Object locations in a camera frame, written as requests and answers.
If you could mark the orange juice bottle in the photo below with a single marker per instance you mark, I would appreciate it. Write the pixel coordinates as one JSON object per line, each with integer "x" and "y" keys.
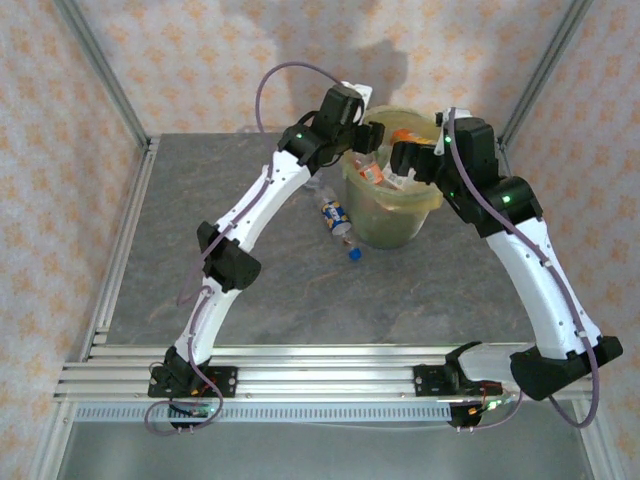
{"x": 407, "y": 136}

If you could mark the bottle white label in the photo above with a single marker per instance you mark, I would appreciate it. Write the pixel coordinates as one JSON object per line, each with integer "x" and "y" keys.
{"x": 400, "y": 182}

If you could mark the clear bottle orange-red label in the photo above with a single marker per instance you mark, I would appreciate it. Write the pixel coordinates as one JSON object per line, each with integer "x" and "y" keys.
{"x": 371, "y": 173}

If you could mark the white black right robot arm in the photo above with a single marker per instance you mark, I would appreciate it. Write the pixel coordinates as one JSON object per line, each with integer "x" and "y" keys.
{"x": 540, "y": 280}

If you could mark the crumpled clear bottle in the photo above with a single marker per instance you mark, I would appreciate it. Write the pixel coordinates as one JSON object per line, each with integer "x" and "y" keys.
{"x": 322, "y": 189}

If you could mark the blue Pepsi label bottle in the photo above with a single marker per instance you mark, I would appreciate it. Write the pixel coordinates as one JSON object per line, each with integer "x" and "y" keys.
{"x": 334, "y": 214}

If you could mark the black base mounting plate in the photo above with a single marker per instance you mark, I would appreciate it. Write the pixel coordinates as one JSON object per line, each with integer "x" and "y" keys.
{"x": 430, "y": 380}
{"x": 225, "y": 382}

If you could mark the small controller board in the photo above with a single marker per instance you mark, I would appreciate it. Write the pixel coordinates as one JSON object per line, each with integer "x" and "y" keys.
{"x": 492, "y": 404}
{"x": 200, "y": 411}

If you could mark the aluminium frame post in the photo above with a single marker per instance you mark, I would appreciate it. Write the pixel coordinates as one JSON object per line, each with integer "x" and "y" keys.
{"x": 550, "y": 65}
{"x": 100, "y": 70}

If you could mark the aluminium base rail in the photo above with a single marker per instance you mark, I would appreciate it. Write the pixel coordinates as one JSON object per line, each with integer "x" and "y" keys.
{"x": 325, "y": 375}

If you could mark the aluminium lower frame rail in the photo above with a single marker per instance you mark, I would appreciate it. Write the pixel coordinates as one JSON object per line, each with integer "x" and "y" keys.
{"x": 47, "y": 445}
{"x": 595, "y": 440}

